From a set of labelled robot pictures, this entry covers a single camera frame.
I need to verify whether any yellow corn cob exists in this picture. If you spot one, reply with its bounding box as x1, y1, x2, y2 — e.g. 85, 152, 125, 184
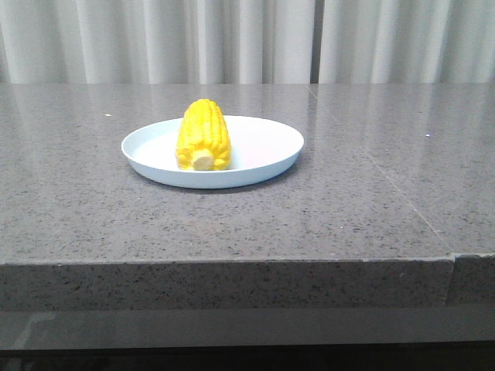
175, 99, 231, 171

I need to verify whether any light blue round plate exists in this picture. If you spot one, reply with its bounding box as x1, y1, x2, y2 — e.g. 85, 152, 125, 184
121, 115, 304, 189

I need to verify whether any white pleated curtain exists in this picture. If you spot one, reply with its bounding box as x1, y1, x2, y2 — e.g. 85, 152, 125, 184
1, 1, 494, 84

